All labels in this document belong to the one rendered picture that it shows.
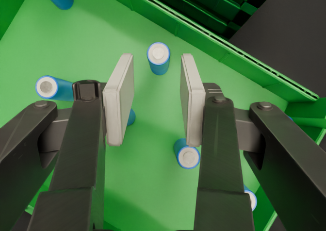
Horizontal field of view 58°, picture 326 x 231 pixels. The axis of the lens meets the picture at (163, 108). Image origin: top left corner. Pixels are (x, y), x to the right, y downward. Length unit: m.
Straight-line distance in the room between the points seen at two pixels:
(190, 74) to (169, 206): 0.18
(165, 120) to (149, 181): 0.06
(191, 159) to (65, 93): 0.12
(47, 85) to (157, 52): 0.09
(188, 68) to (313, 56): 0.55
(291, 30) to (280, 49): 0.05
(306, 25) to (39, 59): 0.55
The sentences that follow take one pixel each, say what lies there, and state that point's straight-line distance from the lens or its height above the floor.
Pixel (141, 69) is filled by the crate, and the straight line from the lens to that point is 0.29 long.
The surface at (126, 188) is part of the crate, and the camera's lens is 0.30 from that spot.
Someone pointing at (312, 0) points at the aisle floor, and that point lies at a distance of 0.73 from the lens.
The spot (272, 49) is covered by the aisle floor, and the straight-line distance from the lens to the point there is 0.67.
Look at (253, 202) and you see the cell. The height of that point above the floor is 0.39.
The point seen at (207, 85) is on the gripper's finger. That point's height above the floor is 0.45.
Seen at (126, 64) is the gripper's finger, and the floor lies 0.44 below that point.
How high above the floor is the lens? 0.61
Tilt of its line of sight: 90 degrees down
